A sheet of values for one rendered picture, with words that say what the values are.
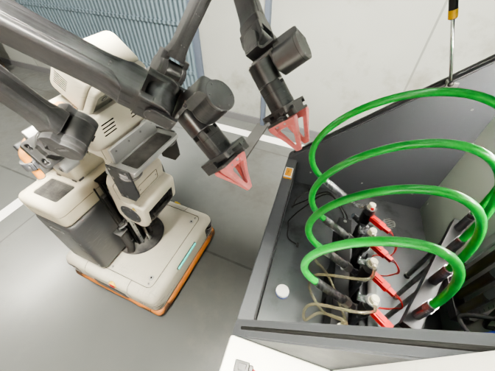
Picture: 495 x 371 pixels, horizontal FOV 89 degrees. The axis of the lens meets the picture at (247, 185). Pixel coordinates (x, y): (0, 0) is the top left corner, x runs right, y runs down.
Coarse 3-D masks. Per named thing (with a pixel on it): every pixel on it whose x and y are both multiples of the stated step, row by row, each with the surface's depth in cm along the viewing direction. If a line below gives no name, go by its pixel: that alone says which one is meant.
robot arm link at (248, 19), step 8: (240, 0) 62; (248, 0) 59; (256, 0) 60; (240, 8) 61; (248, 8) 59; (256, 8) 58; (240, 16) 61; (248, 16) 58; (256, 16) 56; (264, 16) 60; (240, 24) 59; (248, 24) 56; (256, 24) 55; (264, 24) 57; (240, 32) 58; (264, 32) 54; (272, 32) 58; (240, 40) 58; (264, 40) 54
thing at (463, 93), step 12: (384, 96) 45; (396, 96) 44; (408, 96) 43; (420, 96) 43; (456, 96) 42; (468, 96) 41; (480, 96) 40; (492, 96) 40; (360, 108) 47; (372, 108) 47; (336, 120) 51; (324, 132) 53; (312, 144) 56; (312, 156) 58; (312, 168) 61; (492, 192) 51; (480, 204) 54; (468, 216) 57
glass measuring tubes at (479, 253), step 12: (492, 240) 56; (480, 252) 60; (492, 252) 55; (468, 264) 64; (480, 264) 58; (492, 264) 57; (468, 276) 61; (480, 276) 57; (492, 276) 54; (444, 288) 67; (468, 288) 60; (480, 288) 58; (492, 288) 53; (456, 300) 63; (468, 300) 59; (480, 300) 56; (492, 300) 55; (456, 312) 61; (468, 312) 61; (480, 312) 57
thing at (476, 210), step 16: (368, 192) 40; (384, 192) 39; (400, 192) 38; (416, 192) 37; (432, 192) 36; (448, 192) 36; (320, 208) 47; (480, 208) 36; (480, 224) 38; (480, 240) 40; (336, 256) 56; (464, 256) 44; (448, 272) 48
